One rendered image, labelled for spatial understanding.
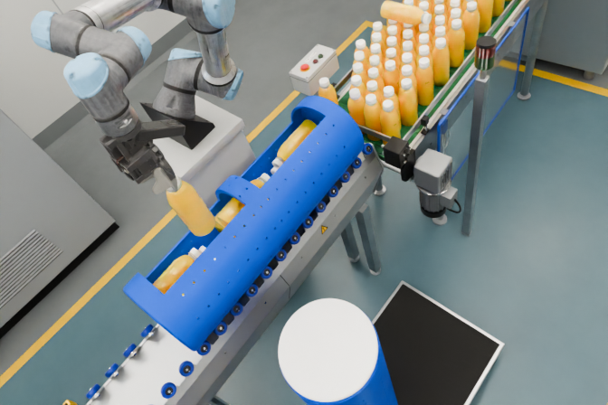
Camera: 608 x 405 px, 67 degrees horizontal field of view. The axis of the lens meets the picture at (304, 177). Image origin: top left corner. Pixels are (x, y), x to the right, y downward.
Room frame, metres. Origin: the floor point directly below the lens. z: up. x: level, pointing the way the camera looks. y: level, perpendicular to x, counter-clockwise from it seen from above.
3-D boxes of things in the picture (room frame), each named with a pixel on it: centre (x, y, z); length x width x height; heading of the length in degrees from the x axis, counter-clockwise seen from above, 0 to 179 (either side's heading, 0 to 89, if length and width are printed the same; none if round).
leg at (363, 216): (1.11, -0.19, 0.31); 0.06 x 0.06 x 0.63; 35
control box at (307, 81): (1.56, -0.20, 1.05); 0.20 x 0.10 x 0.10; 125
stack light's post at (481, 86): (1.13, -0.72, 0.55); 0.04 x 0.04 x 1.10; 35
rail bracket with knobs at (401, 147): (1.07, -0.35, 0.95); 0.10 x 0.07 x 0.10; 35
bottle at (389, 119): (1.17, -0.38, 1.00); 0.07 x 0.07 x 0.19
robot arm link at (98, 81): (0.78, 0.30, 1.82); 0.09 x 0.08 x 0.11; 148
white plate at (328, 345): (0.45, 0.10, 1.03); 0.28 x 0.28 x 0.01
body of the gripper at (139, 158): (0.76, 0.32, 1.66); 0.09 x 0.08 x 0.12; 124
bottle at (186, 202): (0.77, 0.30, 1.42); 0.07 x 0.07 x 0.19
